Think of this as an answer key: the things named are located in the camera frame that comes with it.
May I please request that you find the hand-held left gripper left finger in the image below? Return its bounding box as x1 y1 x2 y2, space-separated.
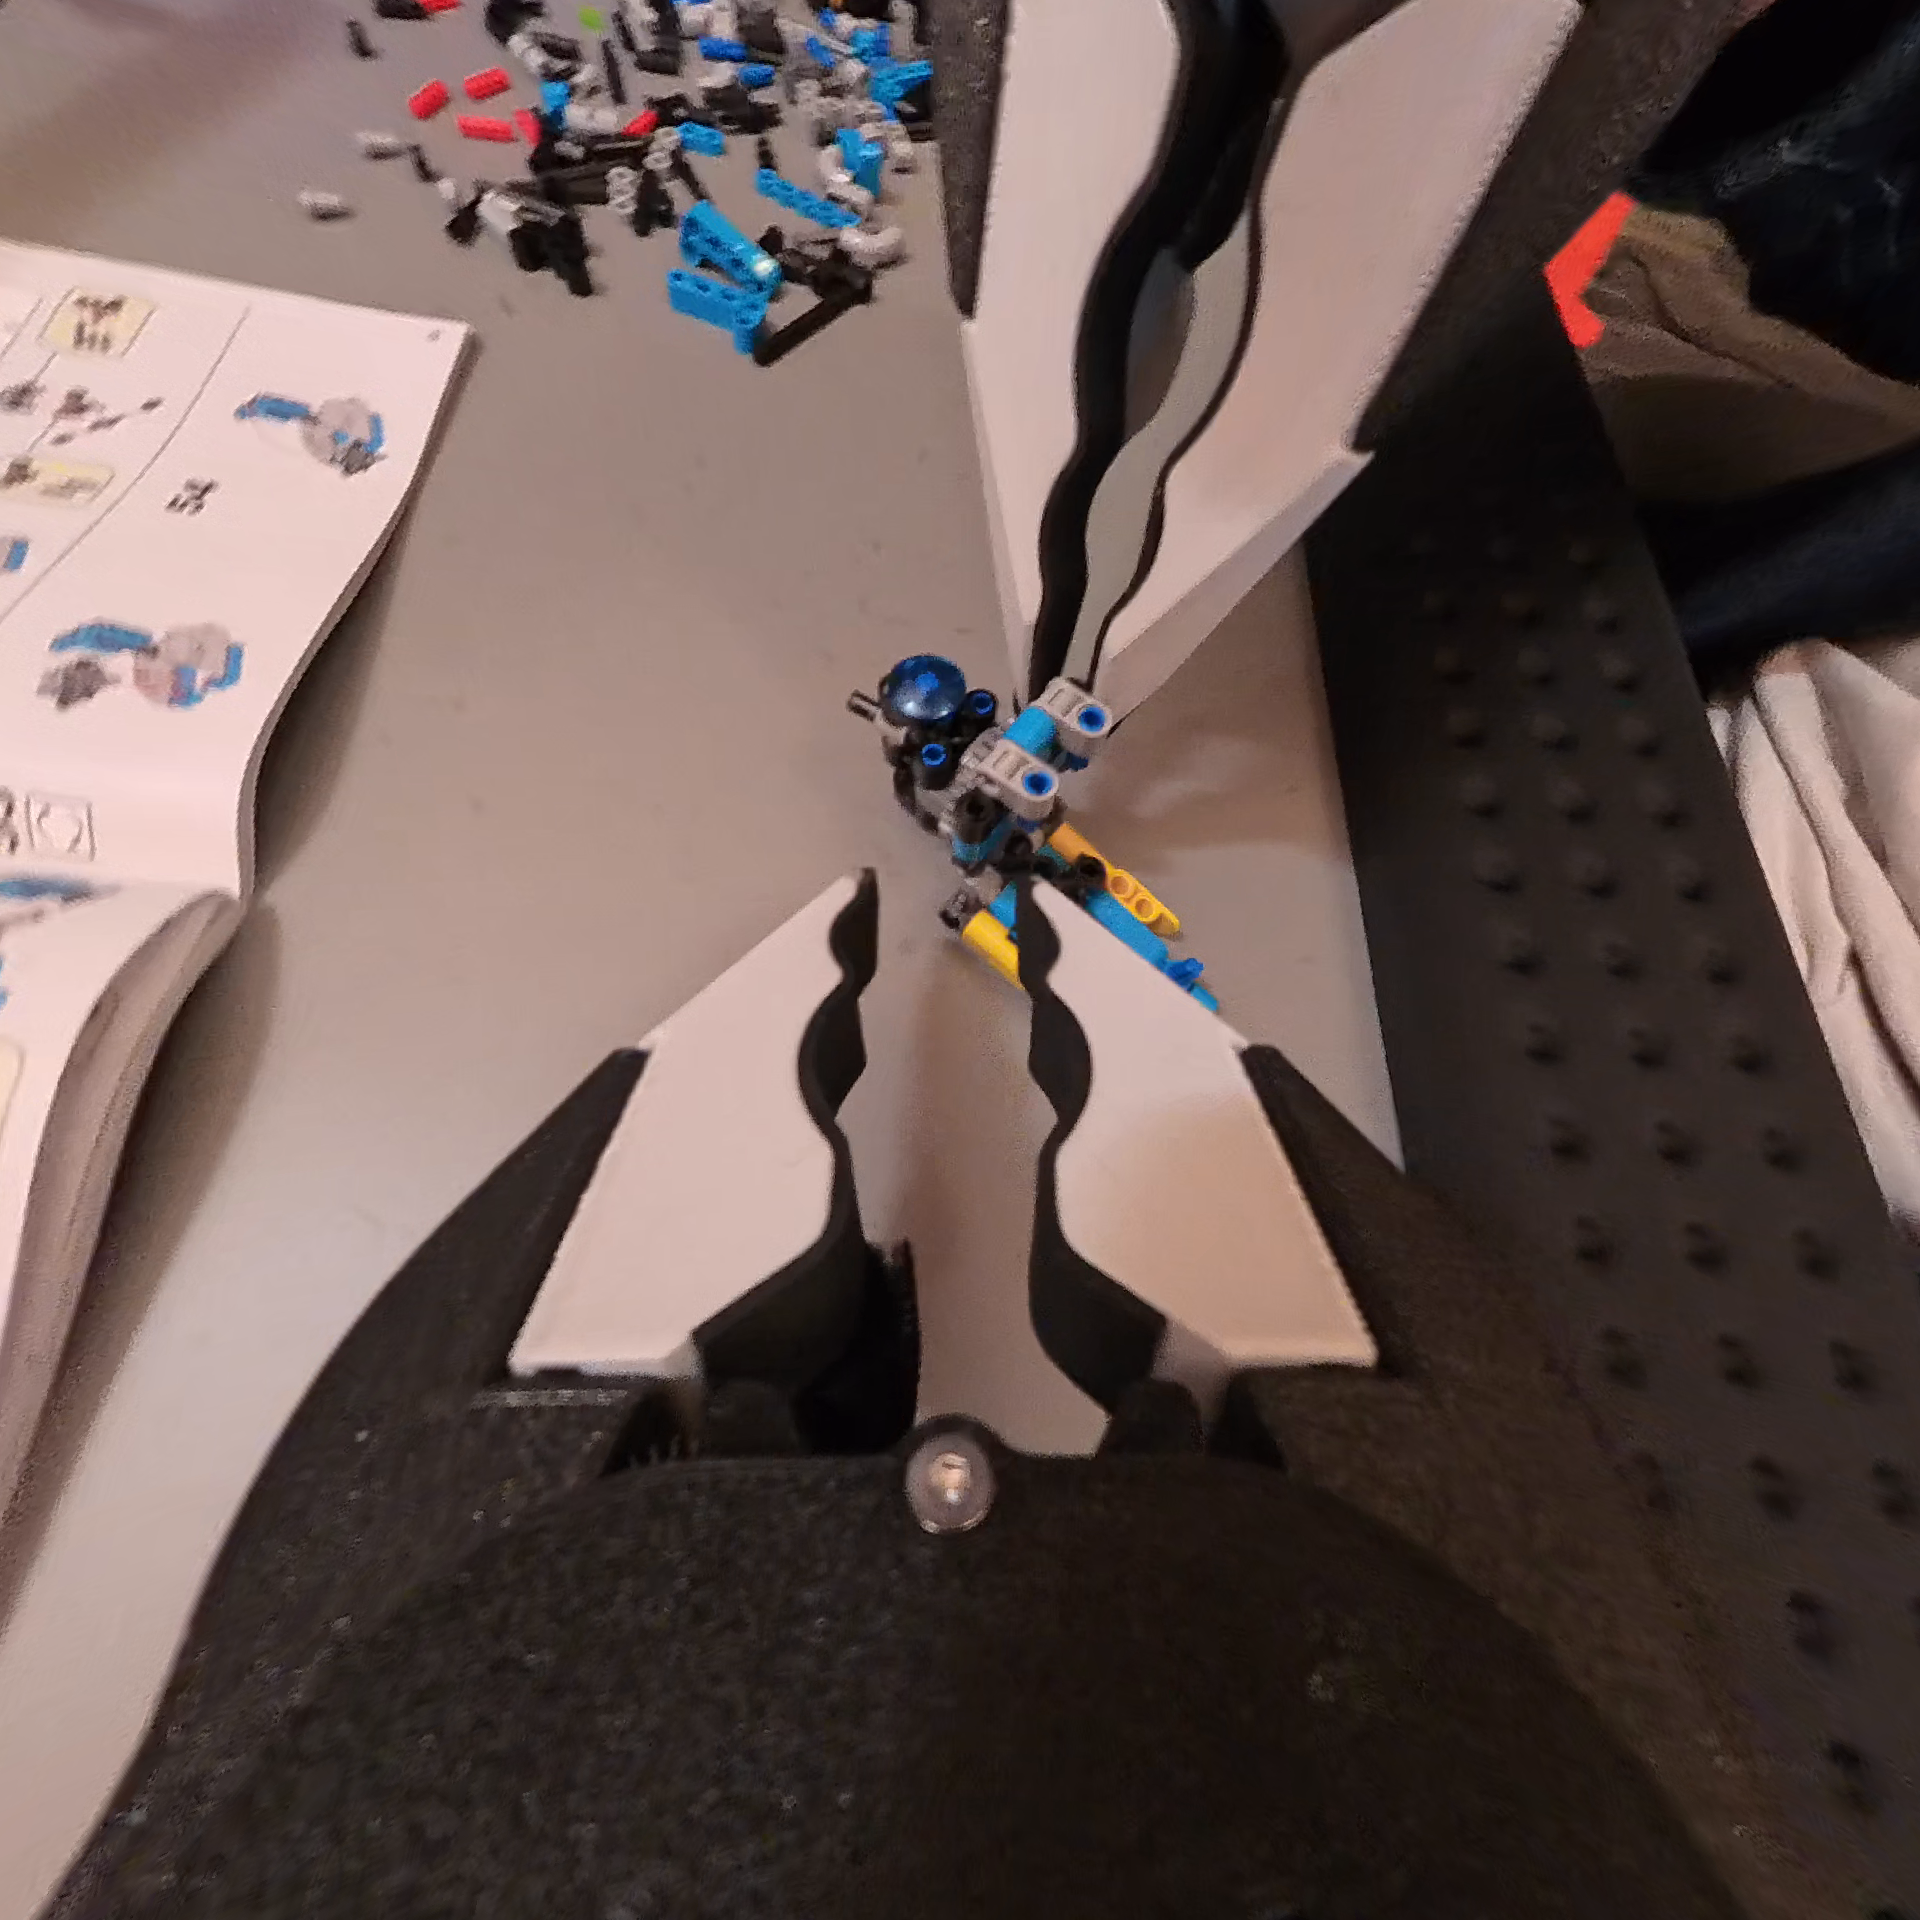
506 865 915 1381

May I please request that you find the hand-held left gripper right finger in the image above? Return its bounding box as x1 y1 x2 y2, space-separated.
1016 882 1382 1420

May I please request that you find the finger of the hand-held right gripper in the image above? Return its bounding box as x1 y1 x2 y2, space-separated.
1057 0 1588 707
957 0 1203 707

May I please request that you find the black blue domed brick assembly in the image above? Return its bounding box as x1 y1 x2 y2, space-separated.
846 652 1121 887

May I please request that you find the grey desk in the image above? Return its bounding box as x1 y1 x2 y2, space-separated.
0 0 1405 1920

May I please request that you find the pile of loose bricks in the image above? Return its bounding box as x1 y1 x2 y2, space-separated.
292 0 941 370

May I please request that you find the white garment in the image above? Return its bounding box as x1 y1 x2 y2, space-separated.
1711 636 1920 1201

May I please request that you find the open instruction booklet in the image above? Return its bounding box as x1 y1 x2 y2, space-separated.
0 240 481 1487

